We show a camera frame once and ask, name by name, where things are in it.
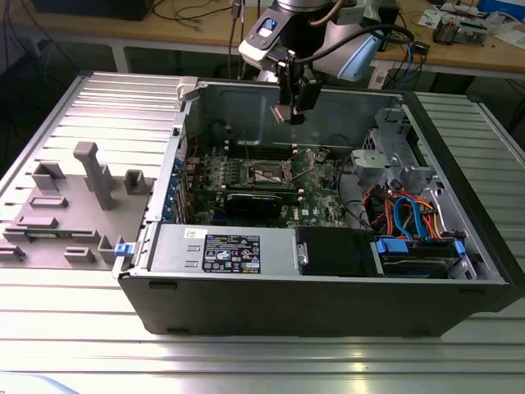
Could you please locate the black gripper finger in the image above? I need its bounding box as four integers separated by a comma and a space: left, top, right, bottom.
286, 67, 323, 126
276, 61, 297, 111

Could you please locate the silver CPU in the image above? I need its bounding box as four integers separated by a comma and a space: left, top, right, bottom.
269, 103, 293, 123

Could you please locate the metal socket cover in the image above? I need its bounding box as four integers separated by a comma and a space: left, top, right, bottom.
285, 148, 315, 180

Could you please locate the CPU socket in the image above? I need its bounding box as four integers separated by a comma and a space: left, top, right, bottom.
240, 157, 296, 188

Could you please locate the green motherboard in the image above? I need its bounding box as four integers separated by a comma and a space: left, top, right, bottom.
184, 143, 358, 229

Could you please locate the pale grey case latch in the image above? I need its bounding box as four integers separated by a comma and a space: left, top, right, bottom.
176, 76, 201, 102

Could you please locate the wooden desk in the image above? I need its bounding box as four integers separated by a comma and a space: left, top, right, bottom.
0, 0, 525, 77

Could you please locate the black graphics card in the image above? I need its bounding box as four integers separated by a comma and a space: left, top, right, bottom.
225, 190, 284, 221

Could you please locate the white paper sheet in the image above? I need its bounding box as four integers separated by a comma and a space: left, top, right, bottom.
494, 24, 525, 53
422, 8, 443, 29

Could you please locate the dark copper cooler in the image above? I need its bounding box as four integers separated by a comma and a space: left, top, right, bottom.
433, 18, 457, 45

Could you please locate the silver metal drive cage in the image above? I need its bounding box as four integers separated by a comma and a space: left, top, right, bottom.
350, 105, 450, 214

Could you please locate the black disk bay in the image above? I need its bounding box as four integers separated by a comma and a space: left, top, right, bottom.
294, 225, 377, 277

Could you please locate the grey electronic device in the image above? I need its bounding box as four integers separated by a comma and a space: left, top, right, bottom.
455, 19, 490, 45

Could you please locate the hard disk in blue carrier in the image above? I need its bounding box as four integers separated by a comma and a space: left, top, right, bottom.
371, 236, 467, 280

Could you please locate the blue box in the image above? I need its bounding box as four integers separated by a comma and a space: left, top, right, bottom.
478, 0, 525, 14

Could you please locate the grey power supply unit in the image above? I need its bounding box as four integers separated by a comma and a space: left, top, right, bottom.
147, 223, 299, 277

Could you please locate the black PC case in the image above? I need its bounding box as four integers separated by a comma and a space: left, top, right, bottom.
112, 77, 525, 337

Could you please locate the black monitor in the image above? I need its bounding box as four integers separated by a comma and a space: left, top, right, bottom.
31, 0, 148, 22

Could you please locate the grey parts rack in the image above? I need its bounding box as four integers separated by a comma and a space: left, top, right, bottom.
0, 141, 159, 272

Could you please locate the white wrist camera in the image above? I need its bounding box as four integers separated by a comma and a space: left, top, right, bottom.
238, 15, 297, 71

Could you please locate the black wire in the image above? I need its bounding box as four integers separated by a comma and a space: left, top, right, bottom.
334, 158, 370, 231

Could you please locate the red orange wire bundle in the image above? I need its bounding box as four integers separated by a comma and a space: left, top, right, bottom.
363, 186, 395, 231

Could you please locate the blue wire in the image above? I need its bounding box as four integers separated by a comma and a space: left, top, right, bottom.
392, 196, 423, 241

